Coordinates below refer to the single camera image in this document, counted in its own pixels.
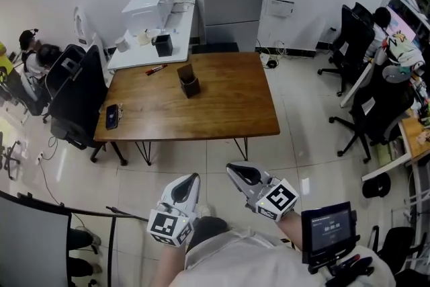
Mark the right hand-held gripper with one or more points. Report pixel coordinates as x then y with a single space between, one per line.
277 200

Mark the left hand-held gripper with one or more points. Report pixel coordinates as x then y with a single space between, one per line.
166 225

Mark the brown pen holder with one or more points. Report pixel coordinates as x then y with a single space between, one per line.
189 84

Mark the red and black pen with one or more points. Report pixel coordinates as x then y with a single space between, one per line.
156 69

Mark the person's right forearm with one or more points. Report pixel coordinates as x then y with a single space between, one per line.
289 228

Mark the person's left forearm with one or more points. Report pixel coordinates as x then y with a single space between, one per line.
169 265

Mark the person's white shoe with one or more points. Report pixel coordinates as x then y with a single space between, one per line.
203 210

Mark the person's dark trouser leg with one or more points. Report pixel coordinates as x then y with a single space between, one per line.
213 228

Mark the wooden table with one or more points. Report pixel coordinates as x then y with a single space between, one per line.
218 111

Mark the person's white shirt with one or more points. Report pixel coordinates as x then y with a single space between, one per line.
248 262

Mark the black metal stand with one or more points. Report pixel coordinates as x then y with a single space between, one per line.
112 245

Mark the black timer screen device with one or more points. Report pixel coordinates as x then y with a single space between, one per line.
331 228

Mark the small key bunch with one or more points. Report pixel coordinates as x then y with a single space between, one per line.
120 110

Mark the black smartphone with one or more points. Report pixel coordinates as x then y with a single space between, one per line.
112 117

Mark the black cap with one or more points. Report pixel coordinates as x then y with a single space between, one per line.
376 185

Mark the black office chair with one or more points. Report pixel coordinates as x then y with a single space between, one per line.
379 111
354 40
60 70
403 255
84 97

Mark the black square container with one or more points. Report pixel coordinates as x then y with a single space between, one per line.
163 46

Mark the white table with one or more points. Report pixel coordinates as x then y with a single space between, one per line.
181 43

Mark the white floor power strip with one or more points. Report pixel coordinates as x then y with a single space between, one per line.
39 158

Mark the white teapot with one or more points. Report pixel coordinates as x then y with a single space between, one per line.
148 37

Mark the white cup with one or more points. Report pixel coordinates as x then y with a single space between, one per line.
122 44

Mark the grey panel board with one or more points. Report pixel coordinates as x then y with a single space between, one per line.
32 245

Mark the black office chair base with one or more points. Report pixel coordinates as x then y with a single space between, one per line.
8 158

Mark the white box appliance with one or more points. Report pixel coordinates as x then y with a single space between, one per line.
148 8

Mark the white round appliance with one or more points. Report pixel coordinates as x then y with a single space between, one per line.
80 25

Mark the colourful jacket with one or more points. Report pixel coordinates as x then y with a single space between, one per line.
401 50

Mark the computer monitor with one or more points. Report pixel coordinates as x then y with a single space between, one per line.
401 23

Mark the black device mount clamp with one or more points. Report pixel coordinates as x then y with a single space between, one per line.
352 265

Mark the wooden desk with white frame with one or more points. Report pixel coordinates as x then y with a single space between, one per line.
413 137

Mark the white wall box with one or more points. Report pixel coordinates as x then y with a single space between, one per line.
279 7

